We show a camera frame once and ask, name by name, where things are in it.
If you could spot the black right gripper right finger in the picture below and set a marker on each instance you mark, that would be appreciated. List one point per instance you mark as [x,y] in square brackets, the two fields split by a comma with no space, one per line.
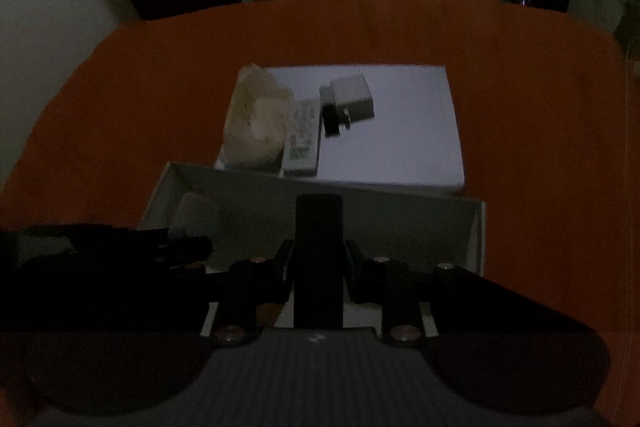
[489,346]

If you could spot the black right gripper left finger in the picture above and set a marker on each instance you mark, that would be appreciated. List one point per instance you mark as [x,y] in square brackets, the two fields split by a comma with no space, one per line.
[89,380]

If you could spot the white box lid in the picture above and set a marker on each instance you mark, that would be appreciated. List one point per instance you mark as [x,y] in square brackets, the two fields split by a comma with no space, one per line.
[411,142]

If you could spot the white remote control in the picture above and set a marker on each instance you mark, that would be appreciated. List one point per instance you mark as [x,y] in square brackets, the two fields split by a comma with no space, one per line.
[301,151]

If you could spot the white power adapter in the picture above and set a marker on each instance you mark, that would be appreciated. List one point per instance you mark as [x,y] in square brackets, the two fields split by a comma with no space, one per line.
[352,100]

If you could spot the clear tube with black clip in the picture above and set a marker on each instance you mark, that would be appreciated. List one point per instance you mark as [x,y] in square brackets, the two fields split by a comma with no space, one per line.
[327,114]

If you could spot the open white cardboard box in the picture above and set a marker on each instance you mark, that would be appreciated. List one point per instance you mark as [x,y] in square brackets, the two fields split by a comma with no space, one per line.
[315,257]

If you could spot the red tablecloth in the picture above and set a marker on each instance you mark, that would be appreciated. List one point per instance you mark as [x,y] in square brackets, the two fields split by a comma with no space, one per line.
[548,117]

